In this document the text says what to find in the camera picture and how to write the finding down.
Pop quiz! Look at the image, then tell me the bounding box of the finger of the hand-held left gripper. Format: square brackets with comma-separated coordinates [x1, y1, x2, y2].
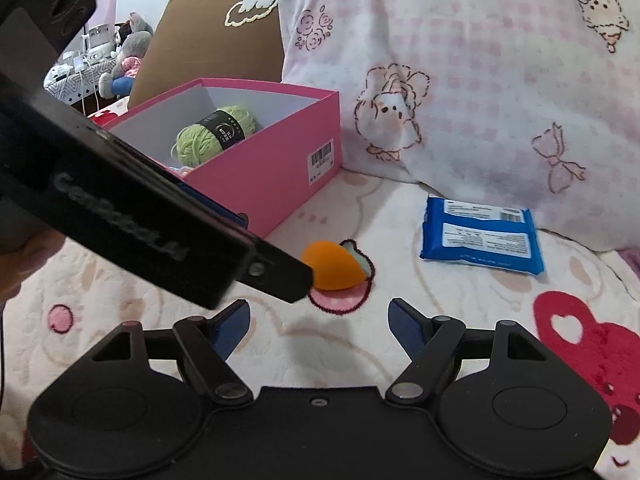
[177, 184, 250, 233]
[245, 239, 315, 305]

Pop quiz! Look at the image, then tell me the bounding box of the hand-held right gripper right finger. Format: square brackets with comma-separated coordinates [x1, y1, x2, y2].
[386, 298, 546, 404]

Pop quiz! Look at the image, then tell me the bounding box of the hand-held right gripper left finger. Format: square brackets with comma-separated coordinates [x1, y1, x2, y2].
[92, 299, 253, 406]

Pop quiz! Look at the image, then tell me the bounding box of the orange makeup sponge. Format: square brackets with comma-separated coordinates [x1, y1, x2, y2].
[301, 241, 368, 291]

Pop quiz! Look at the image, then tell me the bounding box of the pink cardboard box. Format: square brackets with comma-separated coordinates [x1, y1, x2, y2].
[107, 77, 342, 241]

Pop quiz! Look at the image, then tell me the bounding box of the green yarn ball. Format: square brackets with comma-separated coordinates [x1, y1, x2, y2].
[171, 105, 257, 167]

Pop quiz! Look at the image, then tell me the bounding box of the person's left hand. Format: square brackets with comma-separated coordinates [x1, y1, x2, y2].
[0, 234, 67, 302]

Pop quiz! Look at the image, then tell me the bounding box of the blue wet wipes packet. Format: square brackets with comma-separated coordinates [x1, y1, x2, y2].
[420, 195, 546, 276]

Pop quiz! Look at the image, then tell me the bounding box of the grey plush toy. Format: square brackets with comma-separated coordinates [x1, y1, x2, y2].
[98, 12, 153, 98]

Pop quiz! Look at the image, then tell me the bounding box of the black white plush toy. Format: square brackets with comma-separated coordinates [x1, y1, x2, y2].
[112, 22, 136, 51]

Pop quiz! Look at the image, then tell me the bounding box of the brown pillow with cloud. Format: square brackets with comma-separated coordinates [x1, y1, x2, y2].
[127, 0, 286, 111]

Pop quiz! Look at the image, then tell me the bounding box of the purple cloth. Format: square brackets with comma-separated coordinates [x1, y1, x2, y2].
[617, 246, 640, 273]

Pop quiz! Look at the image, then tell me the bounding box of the pink plaid pillow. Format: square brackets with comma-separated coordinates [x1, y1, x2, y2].
[277, 0, 640, 253]

